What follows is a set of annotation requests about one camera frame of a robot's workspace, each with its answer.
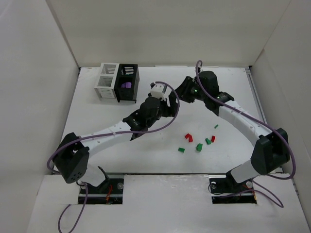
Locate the black slatted container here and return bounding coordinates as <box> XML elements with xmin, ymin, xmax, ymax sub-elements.
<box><xmin>114</xmin><ymin>64</ymin><xmax>139</xmax><ymax>102</ymax></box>

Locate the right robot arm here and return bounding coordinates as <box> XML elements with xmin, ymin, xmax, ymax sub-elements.
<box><xmin>176</xmin><ymin>71</ymin><xmax>290</xmax><ymax>194</ymax></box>

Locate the green stepped lego brick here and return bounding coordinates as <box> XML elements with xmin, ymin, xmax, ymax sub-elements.
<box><xmin>196</xmin><ymin>143</ymin><xmax>203</xmax><ymax>152</ymax></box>

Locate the white slatted container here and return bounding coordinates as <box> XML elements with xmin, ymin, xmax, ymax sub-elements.
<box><xmin>94</xmin><ymin>63</ymin><xmax>120</xmax><ymax>99</ymax></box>

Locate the purple round lego brick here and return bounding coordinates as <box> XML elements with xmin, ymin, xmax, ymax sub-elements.
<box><xmin>121</xmin><ymin>82</ymin><xmax>132</xmax><ymax>89</ymax></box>

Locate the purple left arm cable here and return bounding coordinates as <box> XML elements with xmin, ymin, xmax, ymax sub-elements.
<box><xmin>46</xmin><ymin>81</ymin><xmax>181</xmax><ymax>233</ymax></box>

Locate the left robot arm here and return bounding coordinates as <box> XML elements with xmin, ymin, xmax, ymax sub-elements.
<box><xmin>47</xmin><ymin>93</ymin><xmax>180</xmax><ymax>188</ymax></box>

